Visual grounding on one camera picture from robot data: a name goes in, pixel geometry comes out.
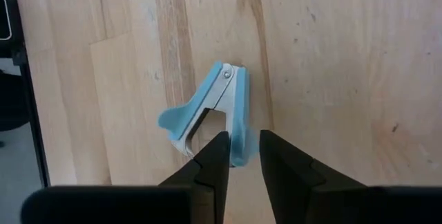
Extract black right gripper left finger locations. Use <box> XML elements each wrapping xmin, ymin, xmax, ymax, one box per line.
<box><xmin>20</xmin><ymin>130</ymin><xmax>231</xmax><ymax>224</ymax></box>

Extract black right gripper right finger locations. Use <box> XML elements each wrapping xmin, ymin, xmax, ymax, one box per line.
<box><xmin>258</xmin><ymin>129</ymin><xmax>442</xmax><ymax>224</ymax></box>

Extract light blue staple remover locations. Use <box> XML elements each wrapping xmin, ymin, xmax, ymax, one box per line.
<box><xmin>157</xmin><ymin>60</ymin><xmax>260</xmax><ymax>168</ymax></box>

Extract black metal table frame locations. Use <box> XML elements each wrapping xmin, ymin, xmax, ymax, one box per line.
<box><xmin>0</xmin><ymin>0</ymin><xmax>51</xmax><ymax>189</ymax></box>

